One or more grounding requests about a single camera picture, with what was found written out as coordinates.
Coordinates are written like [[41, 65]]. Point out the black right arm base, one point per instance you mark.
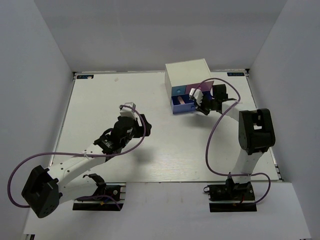
[[239, 198]]

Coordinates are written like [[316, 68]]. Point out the blue table label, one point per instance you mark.
[[235, 74], [85, 76]]

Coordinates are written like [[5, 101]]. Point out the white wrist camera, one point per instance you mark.
[[196, 95], [128, 110]]

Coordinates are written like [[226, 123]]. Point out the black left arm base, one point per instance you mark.
[[107, 198]]

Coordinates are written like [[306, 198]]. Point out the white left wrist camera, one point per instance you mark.
[[128, 110]]

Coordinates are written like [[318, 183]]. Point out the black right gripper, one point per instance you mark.
[[202, 109]]

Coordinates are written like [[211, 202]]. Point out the pink eraser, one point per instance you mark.
[[180, 100]]

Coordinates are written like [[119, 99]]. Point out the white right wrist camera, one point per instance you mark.
[[196, 95]]

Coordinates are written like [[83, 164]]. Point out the light blue small drawer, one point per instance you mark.
[[178, 90]]

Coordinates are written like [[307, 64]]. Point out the pink drawer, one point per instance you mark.
[[204, 87]]

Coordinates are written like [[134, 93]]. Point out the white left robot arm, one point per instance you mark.
[[46, 188]]

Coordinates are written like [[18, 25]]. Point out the right blue table label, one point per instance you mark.
[[235, 74]]

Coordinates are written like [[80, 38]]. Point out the blue wide drawer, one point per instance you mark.
[[189, 105]]

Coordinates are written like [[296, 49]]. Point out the white drawer cabinet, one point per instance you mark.
[[185, 73]]

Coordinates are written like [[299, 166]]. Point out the left blue table label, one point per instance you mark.
[[85, 76]]

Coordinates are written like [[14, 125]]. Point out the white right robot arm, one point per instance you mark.
[[255, 128]]

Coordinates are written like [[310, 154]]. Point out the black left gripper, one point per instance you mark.
[[140, 131]]

